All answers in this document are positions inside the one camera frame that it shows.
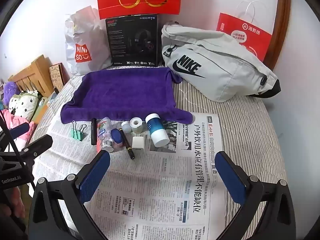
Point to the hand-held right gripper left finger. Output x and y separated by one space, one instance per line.
95 172

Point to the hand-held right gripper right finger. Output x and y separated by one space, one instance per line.
231 177

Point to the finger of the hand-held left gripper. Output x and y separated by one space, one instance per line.
18 130
37 146

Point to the black rectangular stick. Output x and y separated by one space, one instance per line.
93 132

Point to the clear plastic tablet bottle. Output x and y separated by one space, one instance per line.
105 132

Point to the green binder clip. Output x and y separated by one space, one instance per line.
77 134

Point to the white charger cube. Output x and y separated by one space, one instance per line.
138 145

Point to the small white round jar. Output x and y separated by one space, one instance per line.
137 128

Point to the blue and white bottle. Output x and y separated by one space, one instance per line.
157 135

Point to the person's left hand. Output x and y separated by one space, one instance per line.
17 201

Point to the pink plush toy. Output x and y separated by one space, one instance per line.
11 122

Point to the white dotted plush pillow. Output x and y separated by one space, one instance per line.
22 105

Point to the purple plush toy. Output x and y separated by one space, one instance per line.
10 91

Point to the black tube gold bands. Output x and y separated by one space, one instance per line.
126 143

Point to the blue-lidded pink container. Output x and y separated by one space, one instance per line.
116 135

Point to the white round cap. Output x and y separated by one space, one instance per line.
126 127

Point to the newspaper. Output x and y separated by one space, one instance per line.
155 180

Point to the wooden headboard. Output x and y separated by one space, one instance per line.
37 72

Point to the brown patterned box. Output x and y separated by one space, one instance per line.
57 76

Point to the purple towel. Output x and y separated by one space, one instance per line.
125 92

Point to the grey waist bag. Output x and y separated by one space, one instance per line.
225 80

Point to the white plastic bag red label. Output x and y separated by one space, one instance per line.
82 30

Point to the black headphone box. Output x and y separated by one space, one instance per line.
120 42

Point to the dark wooden bed frame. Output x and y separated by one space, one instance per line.
282 17

